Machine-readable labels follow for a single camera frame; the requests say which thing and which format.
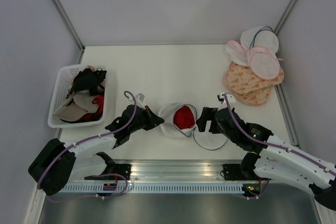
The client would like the red bra from bag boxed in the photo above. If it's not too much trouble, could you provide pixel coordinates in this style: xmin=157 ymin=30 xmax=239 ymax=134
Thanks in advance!
xmin=173 ymin=105 xmax=195 ymax=130

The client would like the aluminium rail front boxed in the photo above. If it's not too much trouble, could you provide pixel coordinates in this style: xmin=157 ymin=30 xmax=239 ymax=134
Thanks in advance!
xmin=36 ymin=158 xmax=323 ymax=183

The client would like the right arm base black plate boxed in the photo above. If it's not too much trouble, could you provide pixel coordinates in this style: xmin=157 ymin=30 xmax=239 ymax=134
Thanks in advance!
xmin=220 ymin=164 xmax=254 ymax=181

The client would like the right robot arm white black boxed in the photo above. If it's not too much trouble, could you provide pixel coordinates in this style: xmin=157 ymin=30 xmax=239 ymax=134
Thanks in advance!
xmin=196 ymin=107 xmax=335 ymax=210

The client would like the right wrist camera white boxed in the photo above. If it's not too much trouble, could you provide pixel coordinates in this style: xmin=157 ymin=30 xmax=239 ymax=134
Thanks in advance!
xmin=217 ymin=92 xmax=236 ymax=104

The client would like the white slotted cable duct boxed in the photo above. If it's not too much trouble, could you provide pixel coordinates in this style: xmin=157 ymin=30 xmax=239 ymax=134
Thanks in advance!
xmin=60 ymin=182 xmax=244 ymax=194

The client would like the beige bra in basket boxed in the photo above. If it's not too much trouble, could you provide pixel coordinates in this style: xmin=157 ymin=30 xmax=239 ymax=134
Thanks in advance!
xmin=54 ymin=94 xmax=99 ymax=123

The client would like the pink trimmed mesh bag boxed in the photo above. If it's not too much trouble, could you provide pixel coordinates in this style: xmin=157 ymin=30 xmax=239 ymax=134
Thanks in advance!
xmin=247 ymin=47 xmax=283 ymax=80
xmin=225 ymin=40 xmax=249 ymax=67

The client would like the white mesh bag blue zipper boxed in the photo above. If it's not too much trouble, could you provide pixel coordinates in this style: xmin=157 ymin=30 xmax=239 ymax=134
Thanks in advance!
xmin=240 ymin=26 xmax=279 ymax=53

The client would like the white mesh laundry bag blue trim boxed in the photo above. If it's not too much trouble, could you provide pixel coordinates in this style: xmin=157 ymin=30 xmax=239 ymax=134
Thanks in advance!
xmin=159 ymin=102 xmax=228 ymax=151

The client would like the red bra in basket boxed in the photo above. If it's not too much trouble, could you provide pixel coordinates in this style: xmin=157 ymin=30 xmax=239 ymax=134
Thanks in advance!
xmin=79 ymin=95 xmax=104 ymax=123

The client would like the floral orange laundry bag lower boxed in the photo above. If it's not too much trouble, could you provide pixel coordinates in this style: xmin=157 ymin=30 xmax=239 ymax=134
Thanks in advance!
xmin=233 ymin=87 xmax=271 ymax=105

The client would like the floral orange laundry bag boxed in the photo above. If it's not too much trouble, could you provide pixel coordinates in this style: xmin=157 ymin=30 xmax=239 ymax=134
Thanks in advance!
xmin=224 ymin=63 xmax=284 ymax=95
xmin=233 ymin=87 xmax=271 ymax=105

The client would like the pink trimmed mesh bag back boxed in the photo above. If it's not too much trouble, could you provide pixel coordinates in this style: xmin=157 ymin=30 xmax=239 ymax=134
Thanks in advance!
xmin=225 ymin=40 xmax=249 ymax=67

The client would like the black bra in basket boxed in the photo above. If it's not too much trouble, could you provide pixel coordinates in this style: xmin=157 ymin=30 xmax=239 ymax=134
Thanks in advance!
xmin=70 ymin=68 xmax=107 ymax=96

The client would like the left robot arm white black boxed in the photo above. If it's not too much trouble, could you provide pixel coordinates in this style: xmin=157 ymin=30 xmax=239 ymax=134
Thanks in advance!
xmin=28 ymin=105 xmax=164 ymax=196

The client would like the left arm base black plate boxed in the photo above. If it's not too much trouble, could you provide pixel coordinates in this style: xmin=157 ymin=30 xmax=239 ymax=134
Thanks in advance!
xmin=84 ymin=164 xmax=131 ymax=181

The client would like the aluminium frame post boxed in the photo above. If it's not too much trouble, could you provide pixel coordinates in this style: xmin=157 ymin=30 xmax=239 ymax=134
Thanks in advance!
xmin=51 ymin=0 xmax=85 ymax=52
xmin=274 ymin=0 xmax=298 ymax=35

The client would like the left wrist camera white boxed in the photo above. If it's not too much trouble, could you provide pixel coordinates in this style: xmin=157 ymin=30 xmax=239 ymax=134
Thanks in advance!
xmin=129 ymin=93 xmax=145 ymax=109

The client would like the pink trimmed mesh bag front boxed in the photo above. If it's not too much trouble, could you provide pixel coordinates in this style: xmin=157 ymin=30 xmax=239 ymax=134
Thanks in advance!
xmin=247 ymin=47 xmax=283 ymax=80

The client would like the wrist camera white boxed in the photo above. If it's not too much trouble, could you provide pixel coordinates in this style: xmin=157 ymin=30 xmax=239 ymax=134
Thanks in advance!
xmin=129 ymin=93 xmax=145 ymax=109
xmin=217 ymin=92 xmax=236 ymax=104

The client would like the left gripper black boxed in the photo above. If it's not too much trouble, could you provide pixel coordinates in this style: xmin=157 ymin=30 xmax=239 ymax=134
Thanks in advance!
xmin=129 ymin=105 xmax=164 ymax=134

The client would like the left aluminium frame post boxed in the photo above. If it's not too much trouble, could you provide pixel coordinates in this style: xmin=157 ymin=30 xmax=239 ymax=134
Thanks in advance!
xmin=51 ymin=0 xmax=85 ymax=52

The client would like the right aluminium frame post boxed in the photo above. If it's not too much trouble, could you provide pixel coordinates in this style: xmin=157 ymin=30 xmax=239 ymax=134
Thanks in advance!
xmin=274 ymin=0 xmax=298 ymax=35

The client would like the floral orange laundry bag upper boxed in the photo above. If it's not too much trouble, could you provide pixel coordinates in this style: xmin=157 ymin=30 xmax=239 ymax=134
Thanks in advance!
xmin=224 ymin=63 xmax=284 ymax=95

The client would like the white plastic basket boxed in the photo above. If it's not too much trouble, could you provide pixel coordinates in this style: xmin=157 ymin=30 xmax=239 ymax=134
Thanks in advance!
xmin=48 ymin=64 xmax=109 ymax=129

